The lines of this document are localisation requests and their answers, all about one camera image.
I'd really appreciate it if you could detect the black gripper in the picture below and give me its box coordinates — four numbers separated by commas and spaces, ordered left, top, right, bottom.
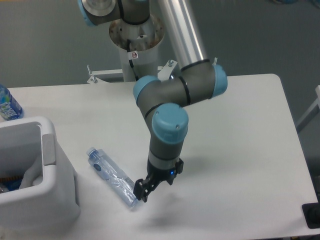
133, 158, 184, 202

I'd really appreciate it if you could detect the clear plastic wrapper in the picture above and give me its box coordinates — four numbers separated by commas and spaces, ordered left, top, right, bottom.
19, 162, 42, 190

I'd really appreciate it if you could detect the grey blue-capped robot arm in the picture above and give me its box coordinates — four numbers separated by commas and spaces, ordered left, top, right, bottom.
78, 0, 228, 201

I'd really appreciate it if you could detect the white plastic trash can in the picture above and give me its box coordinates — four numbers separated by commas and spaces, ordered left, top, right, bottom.
0, 116, 81, 230

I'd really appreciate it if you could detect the clear crushed plastic bottle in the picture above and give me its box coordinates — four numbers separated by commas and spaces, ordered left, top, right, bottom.
86, 147, 139, 208

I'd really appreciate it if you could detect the blue snack packet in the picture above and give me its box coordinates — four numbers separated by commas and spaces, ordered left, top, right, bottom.
4, 179, 22, 192

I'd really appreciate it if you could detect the black clamp at table corner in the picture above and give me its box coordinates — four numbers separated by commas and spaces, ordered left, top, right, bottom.
302, 202, 320, 229

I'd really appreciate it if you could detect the blue labelled water bottle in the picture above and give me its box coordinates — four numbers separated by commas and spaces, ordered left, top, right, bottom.
0, 84, 24, 121

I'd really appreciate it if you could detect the white pedestal base frame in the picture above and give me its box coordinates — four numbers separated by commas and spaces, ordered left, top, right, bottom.
86, 57, 218, 85

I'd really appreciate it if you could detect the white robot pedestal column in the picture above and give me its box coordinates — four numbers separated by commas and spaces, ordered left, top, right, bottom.
109, 14, 165, 82

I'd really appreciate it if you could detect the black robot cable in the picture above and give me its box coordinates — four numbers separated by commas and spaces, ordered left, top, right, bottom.
126, 38, 141, 82

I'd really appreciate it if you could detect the white frame at right edge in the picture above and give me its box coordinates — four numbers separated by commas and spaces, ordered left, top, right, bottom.
295, 85, 320, 134

